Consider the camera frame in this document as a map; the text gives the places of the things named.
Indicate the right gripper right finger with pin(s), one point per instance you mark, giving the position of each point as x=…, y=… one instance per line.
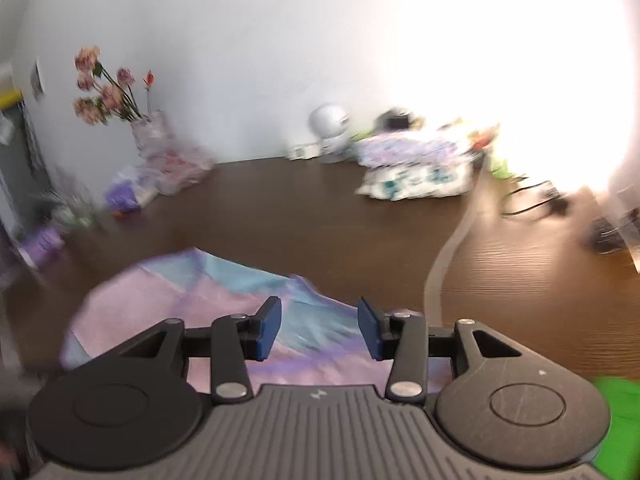
x=490, y=396

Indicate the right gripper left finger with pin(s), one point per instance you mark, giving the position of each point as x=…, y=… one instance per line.
x=142, y=400

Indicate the pink blue purple garment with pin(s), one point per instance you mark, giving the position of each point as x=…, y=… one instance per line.
x=318, y=343

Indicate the green box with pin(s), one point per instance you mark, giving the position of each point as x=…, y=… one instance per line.
x=619, y=453

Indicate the purple packet at edge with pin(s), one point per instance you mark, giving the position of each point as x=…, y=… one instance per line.
x=41, y=247

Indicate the small black metal stand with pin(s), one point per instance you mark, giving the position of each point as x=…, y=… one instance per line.
x=618, y=228

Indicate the purple tissue pack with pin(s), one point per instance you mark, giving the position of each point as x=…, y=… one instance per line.
x=133, y=188

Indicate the pink artificial flowers bouquet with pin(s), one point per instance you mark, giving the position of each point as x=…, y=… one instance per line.
x=107, y=96

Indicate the white power strip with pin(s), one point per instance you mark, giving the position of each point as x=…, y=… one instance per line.
x=304, y=151

